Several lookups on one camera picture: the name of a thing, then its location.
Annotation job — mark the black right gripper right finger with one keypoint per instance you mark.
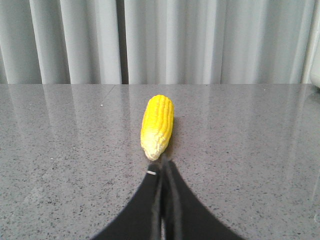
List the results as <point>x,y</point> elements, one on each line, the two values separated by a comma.
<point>184,216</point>

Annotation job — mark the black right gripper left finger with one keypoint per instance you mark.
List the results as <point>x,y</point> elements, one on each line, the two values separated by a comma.
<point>141,218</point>

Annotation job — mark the yellow corn cob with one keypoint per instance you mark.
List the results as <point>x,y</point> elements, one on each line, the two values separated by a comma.
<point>157,126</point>

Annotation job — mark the white object at table edge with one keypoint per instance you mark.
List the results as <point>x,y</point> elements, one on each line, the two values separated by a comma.
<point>315,69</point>

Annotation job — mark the grey pleated curtain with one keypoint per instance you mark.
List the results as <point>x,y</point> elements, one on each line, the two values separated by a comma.
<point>157,41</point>

